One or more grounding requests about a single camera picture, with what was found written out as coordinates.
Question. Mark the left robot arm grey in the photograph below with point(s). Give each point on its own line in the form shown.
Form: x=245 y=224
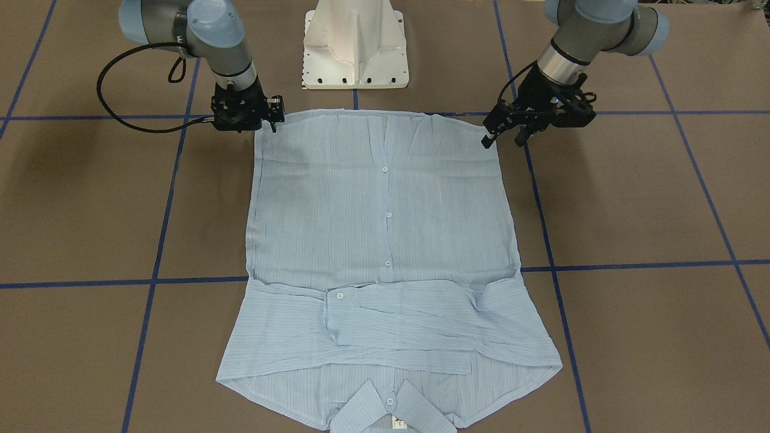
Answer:
x=586 y=28

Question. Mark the light blue striped shirt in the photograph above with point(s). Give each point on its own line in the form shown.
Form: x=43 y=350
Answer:
x=385 y=287

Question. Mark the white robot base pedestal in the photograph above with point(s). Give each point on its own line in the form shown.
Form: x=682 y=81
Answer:
x=354 y=45

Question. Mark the blue tape line crosswise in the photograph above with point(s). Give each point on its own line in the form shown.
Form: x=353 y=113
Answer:
x=525 y=270

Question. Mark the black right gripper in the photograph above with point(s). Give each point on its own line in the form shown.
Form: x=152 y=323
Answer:
x=275 y=110

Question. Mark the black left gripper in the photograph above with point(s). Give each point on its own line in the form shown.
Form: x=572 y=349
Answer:
x=533 y=98

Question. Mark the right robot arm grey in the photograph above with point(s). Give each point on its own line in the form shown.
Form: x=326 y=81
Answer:
x=211 y=30

